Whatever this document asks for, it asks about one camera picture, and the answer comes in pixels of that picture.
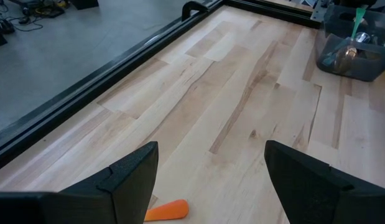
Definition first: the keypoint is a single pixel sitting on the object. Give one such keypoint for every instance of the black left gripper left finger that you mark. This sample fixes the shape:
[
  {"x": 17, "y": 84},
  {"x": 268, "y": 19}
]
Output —
[{"x": 127, "y": 186}]

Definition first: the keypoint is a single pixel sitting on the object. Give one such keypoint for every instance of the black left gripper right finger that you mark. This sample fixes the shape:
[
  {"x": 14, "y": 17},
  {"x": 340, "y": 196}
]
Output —
[{"x": 304, "y": 186}]

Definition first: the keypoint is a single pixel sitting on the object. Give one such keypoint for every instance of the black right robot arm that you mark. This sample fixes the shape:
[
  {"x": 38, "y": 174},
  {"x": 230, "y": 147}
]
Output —
[{"x": 350, "y": 2}]

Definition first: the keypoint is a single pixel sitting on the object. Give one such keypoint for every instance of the brown plastic bin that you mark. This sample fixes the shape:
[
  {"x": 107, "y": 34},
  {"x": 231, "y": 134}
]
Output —
[{"x": 360, "y": 70}]

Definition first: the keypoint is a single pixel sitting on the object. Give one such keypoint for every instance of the black floor box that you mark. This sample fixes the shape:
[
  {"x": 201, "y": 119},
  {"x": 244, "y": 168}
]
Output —
[{"x": 83, "y": 3}]

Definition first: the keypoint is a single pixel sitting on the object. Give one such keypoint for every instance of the black aluminium table frame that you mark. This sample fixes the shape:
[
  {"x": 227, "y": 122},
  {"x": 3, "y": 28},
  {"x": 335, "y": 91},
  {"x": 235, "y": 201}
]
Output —
[{"x": 55, "y": 109}]

